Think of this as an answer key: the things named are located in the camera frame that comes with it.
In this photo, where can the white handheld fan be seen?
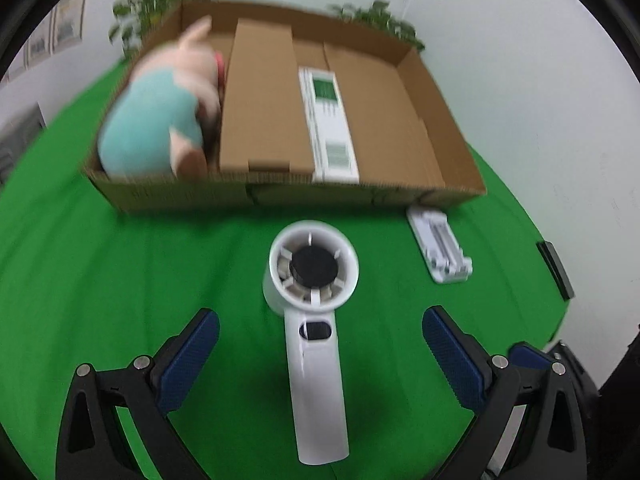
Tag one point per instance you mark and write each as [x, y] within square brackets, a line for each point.
[315, 370]

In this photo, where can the pink pig plush toy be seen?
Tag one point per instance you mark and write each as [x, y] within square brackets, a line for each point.
[150, 115]

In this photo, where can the leafy potted plant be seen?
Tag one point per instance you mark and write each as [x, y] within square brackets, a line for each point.
[145, 5]
[385, 20]

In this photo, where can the white remote control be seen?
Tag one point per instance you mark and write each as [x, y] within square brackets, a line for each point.
[330, 125]

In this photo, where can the grey stool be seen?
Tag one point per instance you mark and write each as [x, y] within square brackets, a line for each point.
[17, 140]

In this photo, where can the black flat device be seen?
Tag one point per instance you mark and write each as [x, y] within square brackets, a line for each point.
[556, 270]

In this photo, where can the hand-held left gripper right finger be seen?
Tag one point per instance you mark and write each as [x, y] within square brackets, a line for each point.
[455, 355]

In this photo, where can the wall of framed certificates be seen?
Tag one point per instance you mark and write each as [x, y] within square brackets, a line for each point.
[60, 25]

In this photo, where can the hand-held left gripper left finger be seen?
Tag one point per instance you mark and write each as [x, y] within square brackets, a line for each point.
[187, 355]

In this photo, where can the shallow cardboard tray box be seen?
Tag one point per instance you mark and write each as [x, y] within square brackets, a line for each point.
[390, 110]

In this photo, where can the long brown cardboard box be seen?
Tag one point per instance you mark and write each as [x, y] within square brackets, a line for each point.
[265, 105]

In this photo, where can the green table cloth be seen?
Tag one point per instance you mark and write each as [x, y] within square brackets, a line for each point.
[125, 270]

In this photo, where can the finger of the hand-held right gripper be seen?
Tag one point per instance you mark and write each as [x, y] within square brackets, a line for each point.
[530, 356]

